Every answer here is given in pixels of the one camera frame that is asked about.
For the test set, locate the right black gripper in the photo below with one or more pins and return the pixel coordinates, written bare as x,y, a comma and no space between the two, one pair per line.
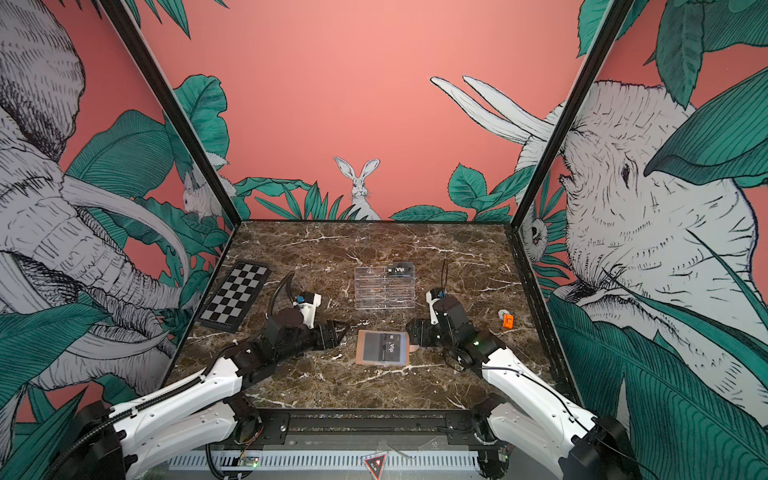
426,340

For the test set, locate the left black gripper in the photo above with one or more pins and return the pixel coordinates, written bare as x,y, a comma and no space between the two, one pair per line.
334,339

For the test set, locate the clear plastic organizer box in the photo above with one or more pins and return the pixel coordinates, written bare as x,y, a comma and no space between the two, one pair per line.
374,290

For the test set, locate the black vip card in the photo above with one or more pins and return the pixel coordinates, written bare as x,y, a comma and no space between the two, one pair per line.
393,348
398,272
410,266

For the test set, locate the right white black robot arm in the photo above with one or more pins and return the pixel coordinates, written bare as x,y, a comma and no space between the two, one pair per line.
568,440

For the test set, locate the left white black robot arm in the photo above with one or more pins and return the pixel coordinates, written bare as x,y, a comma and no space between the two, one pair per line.
121,441

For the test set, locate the small orange toy car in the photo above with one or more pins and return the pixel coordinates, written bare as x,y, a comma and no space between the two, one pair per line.
507,319

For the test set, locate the black white checkerboard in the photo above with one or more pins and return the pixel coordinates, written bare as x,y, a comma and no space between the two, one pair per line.
230,304

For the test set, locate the red triangle warning sticker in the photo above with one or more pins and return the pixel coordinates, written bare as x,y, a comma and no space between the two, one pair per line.
375,465

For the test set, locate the white perforated vent strip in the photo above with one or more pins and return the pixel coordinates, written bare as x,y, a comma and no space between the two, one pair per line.
305,460

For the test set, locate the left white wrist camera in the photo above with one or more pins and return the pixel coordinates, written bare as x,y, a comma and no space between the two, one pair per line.
307,304

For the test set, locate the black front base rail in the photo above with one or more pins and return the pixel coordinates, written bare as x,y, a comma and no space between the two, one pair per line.
469,428

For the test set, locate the right black frame post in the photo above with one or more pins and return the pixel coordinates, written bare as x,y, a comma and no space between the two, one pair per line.
612,22

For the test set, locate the black frame post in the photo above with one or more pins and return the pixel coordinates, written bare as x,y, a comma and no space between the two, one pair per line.
612,22
124,24

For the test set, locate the left black frame post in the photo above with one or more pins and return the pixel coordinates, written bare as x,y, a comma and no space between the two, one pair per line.
124,24

